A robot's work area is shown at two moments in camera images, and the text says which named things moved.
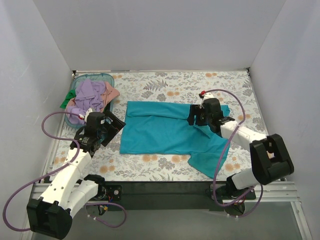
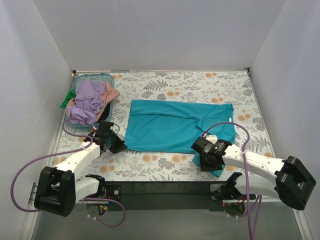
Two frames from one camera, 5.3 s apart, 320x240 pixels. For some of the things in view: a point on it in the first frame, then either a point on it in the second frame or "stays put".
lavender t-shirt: [89, 95] stays put
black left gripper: [113, 128] → [115, 144]
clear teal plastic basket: [97, 77] stays put
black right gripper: [196, 115] → [210, 162]
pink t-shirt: [109, 94] stays put
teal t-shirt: [157, 128] stays put
